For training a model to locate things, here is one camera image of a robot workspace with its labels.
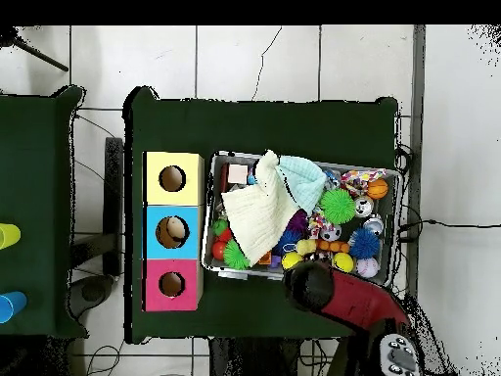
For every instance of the white baseball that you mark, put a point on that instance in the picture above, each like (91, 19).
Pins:
(368, 267)

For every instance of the clear mesh bin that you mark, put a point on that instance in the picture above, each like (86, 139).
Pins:
(205, 235)

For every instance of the black tripod leg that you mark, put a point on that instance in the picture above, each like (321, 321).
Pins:
(39, 55)

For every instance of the green spiky ball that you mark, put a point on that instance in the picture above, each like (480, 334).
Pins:
(236, 256)

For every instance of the large green fuzzy ball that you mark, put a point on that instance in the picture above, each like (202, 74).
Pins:
(337, 206)

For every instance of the pale wooden cube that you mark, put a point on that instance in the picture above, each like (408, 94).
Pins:
(237, 173)

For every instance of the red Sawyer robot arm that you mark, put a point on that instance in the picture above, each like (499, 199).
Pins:
(352, 305)

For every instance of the cream yellow waffle cloth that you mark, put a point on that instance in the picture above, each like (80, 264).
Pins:
(254, 215)

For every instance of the mint green waffle cloth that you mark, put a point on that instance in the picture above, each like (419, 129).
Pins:
(307, 180)

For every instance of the yellow plastic cup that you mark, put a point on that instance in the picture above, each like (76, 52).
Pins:
(8, 236)

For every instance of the blue plastic cup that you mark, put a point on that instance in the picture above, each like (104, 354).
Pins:
(11, 306)

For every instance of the dark green table cloth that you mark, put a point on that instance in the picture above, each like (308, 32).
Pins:
(35, 172)
(274, 125)

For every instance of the smooth yellow ball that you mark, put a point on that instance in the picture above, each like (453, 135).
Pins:
(344, 262)

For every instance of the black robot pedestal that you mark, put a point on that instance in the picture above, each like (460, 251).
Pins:
(258, 360)

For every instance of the blue fuzzy ball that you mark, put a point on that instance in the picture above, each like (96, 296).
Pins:
(365, 243)

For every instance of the orange basketball toy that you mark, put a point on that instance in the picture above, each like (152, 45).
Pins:
(378, 189)

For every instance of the black equipment stand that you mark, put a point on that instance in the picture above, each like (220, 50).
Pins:
(114, 196)

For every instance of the black white soccer ball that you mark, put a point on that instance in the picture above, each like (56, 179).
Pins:
(363, 207)

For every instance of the yellow tennis ball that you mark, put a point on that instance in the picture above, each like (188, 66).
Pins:
(291, 259)

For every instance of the wooden box with three holes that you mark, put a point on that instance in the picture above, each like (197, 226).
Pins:
(172, 210)

